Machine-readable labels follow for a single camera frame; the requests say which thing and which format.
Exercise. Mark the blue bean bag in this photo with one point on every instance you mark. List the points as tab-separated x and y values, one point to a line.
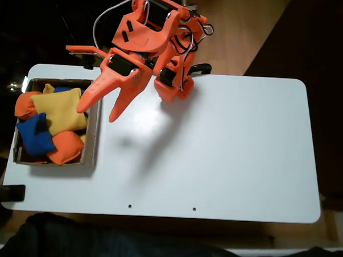
36	136
62	89

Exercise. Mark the yellow bean bag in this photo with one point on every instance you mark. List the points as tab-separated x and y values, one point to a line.
82	138
61	109
48	88

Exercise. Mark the brown cardboard box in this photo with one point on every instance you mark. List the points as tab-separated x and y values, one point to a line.
92	136

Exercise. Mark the orange bean bag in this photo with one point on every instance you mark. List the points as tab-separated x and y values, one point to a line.
24	106
66	148

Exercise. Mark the black base clamp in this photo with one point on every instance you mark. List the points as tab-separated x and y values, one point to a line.
202	68

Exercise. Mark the office chair base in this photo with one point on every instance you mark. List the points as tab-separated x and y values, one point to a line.
191	5

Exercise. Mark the black table clamp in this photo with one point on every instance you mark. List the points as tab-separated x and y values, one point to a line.
12	192

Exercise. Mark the person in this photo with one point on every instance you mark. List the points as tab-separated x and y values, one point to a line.
98	242

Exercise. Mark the orange camera mount with camera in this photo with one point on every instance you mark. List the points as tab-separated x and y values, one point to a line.
81	48

